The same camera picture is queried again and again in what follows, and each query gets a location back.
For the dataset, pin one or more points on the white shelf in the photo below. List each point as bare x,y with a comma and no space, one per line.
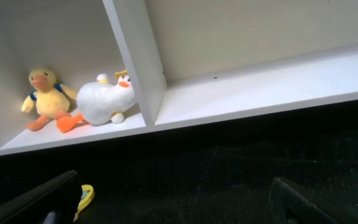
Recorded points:
228,99

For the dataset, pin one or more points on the white plush duck with hat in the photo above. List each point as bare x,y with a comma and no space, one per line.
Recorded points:
101,102

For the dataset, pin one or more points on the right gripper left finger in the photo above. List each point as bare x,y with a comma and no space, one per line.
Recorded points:
42,202

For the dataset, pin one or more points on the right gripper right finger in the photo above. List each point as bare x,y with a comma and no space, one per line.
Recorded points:
291,205

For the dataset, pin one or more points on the yellow rattle drum toy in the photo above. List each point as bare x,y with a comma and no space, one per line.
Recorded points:
87,194

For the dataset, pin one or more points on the yellow plush duck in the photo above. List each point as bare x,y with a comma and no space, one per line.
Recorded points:
50,102

